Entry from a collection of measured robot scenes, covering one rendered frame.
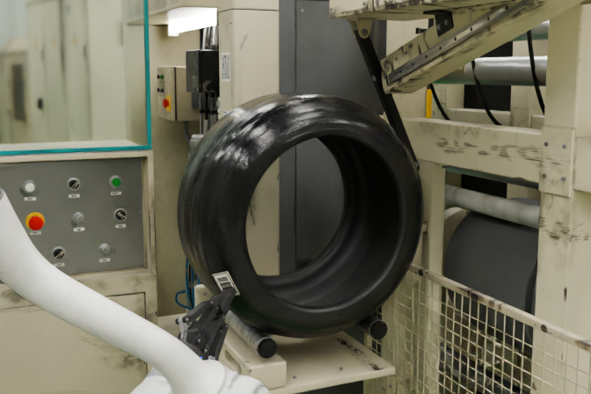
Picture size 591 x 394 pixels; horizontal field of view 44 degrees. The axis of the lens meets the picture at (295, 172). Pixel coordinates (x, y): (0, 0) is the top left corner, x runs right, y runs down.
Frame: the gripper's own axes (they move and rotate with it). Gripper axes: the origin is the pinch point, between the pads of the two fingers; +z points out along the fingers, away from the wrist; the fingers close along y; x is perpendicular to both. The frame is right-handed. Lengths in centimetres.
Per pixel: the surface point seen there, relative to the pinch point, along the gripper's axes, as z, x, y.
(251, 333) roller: 6.9, -4.3, 14.0
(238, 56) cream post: 56, -1, -36
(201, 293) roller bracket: 24.7, -26.4, 11.0
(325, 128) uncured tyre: 28.4, 25.2, -18.5
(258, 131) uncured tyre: 20.5, 14.8, -25.6
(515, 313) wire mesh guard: 19, 49, 31
